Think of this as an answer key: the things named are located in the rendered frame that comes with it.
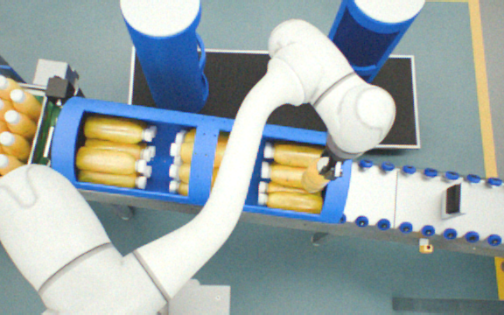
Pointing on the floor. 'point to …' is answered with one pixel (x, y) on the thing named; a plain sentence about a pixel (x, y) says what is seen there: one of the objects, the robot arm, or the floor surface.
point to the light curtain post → (463, 306)
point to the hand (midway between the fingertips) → (327, 162)
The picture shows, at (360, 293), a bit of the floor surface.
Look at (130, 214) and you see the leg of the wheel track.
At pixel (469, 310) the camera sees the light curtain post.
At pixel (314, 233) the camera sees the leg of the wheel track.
